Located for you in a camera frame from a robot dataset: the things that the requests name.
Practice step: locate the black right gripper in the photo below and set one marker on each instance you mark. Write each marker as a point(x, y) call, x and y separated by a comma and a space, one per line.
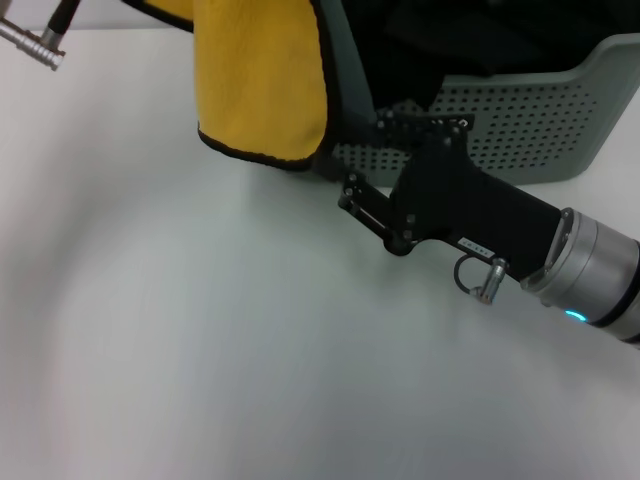
point(465, 205)

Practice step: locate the yellow and grey towel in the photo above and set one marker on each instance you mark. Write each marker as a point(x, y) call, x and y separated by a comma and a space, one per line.
point(255, 80)

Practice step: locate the grey perforated storage box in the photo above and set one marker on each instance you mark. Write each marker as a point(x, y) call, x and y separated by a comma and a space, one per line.
point(530, 125)

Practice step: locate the black cloth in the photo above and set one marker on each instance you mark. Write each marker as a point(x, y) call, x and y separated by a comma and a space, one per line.
point(480, 35)

